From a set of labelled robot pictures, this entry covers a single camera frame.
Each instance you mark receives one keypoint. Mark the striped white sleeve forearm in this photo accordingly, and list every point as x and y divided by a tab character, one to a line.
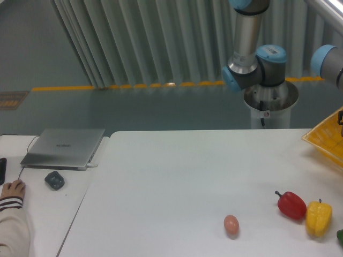
15	235

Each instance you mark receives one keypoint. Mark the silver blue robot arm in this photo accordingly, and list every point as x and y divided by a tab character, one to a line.
260	72

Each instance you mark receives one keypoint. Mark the yellow plastic basket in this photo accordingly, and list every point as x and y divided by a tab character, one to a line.
326	138

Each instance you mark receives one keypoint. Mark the person's hand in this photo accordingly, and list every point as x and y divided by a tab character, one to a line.
15	189

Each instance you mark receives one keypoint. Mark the yellow bell pepper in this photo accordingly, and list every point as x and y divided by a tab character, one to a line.
318	218

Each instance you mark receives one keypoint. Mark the red bell pepper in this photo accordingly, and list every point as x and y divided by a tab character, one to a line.
291	205

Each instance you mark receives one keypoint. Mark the green bell pepper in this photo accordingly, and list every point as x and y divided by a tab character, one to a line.
339	235

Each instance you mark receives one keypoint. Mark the brown egg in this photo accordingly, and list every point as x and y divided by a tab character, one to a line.
231	225

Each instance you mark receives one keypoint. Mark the grey pleated curtain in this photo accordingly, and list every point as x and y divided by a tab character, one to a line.
156	42

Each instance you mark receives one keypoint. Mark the silver laptop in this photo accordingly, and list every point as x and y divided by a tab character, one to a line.
65	149

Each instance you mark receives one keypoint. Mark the small black device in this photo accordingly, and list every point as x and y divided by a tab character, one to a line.
55	180

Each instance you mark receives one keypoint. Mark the black phone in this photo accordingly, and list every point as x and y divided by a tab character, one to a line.
3	163

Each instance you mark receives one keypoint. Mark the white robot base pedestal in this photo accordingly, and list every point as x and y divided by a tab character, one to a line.
271	107

